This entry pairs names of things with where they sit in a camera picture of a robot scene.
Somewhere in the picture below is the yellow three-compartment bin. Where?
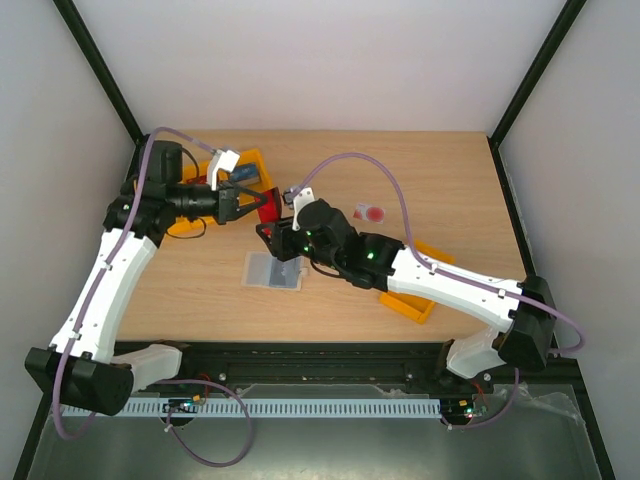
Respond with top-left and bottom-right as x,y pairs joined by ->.
166,149 -> 273,239

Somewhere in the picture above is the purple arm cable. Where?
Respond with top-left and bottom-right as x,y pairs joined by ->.
52,126 -> 254,467
289,152 -> 586,432

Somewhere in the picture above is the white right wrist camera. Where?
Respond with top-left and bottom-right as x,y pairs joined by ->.
283,187 -> 315,231

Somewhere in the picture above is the white slotted cable duct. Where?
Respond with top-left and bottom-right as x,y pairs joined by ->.
52,395 -> 444,420

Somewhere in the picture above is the beige leather card holder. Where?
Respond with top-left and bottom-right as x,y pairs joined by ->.
241,252 -> 308,291

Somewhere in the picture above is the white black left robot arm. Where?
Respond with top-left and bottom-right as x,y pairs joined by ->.
25,140 -> 266,416

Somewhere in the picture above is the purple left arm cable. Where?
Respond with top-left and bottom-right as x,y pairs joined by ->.
52,126 -> 254,467

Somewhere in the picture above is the dark red card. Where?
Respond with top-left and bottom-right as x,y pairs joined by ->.
257,187 -> 282,223

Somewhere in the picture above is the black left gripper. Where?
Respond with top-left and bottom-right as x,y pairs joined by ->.
168,180 -> 267,226

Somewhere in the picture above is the small yellow bin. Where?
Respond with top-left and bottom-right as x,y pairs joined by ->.
378,239 -> 457,326

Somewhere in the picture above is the blue card stack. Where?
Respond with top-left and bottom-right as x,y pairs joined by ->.
229,162 -> 261,185

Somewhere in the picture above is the black frame post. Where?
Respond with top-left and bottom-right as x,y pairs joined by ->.
489,0 -> 589,146
52,0 -> 151,146

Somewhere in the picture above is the white card with red circle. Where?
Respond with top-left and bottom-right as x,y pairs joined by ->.
353,203 -> 385,224

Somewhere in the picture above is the black left frame post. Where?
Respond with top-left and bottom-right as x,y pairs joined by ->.
52,0 -> 151,146

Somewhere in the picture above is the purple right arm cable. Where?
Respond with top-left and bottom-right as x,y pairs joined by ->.
289,152 -> 586,432

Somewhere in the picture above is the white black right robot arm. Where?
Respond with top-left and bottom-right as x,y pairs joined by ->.
256,199 -> 555,392

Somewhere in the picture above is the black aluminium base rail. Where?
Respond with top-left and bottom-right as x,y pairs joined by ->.
134,340 -> 496,396

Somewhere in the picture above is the black right frame post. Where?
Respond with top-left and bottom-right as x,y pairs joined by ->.
489,0 -> 589,146

